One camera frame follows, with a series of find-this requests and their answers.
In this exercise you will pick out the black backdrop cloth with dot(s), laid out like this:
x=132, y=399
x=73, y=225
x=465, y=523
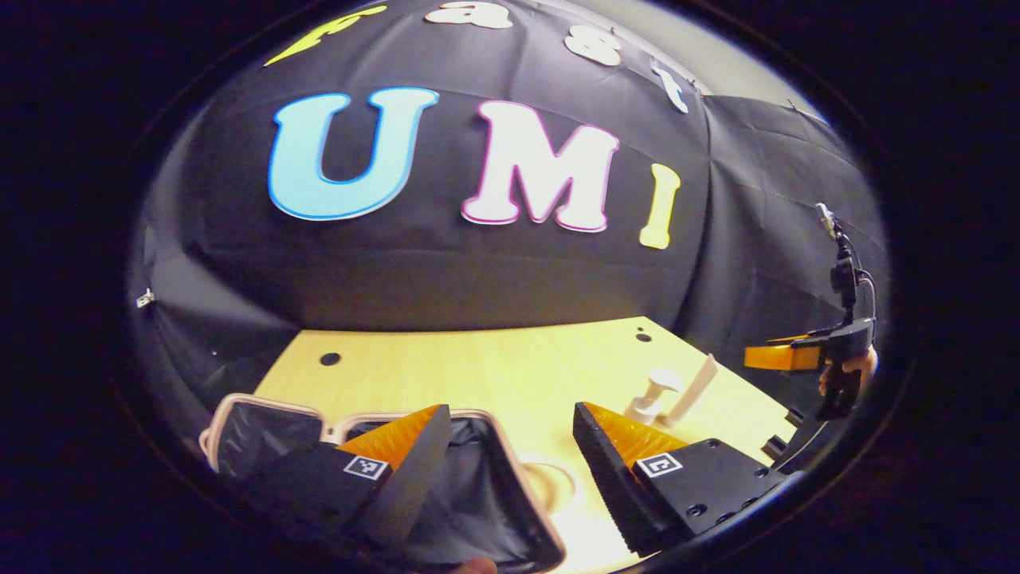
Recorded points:
x=446, y=279

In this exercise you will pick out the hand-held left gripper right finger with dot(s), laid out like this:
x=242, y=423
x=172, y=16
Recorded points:
x=606, y=478

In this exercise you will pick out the black table edge bracket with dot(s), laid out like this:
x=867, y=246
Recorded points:
x=794, y=417
x=775, y=446

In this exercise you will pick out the white squeeze tube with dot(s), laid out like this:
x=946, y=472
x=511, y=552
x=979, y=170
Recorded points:
x=695, y=389

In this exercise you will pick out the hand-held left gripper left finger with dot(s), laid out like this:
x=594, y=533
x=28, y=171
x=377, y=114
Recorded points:
x=418, y=470

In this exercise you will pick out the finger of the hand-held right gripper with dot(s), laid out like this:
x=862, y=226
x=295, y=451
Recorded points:
x=777, y=356

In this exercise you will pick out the white pump bottle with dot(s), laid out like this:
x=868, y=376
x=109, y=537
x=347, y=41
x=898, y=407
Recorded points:
x=647, y=406

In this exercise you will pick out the metal clip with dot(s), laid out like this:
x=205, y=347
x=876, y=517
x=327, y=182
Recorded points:
x=146, y=299

